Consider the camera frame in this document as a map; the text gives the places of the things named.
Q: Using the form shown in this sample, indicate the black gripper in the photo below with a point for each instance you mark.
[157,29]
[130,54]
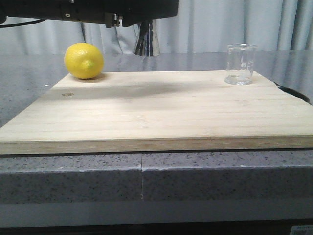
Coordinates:
[108,12]

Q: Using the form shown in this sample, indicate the steel hourglass jigger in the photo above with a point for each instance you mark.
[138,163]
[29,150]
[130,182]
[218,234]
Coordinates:
[147,40]

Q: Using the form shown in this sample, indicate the clear glass beaker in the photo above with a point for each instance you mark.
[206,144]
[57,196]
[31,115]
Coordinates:
[240,64]

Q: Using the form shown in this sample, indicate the yellow lemon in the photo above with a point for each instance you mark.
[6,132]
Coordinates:
[83,60]

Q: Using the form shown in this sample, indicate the grey curtain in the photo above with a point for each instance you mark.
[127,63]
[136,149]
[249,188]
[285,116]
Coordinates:
[200,26]

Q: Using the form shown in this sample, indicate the wooden cutting board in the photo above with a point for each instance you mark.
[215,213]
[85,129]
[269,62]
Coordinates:
[159,111]

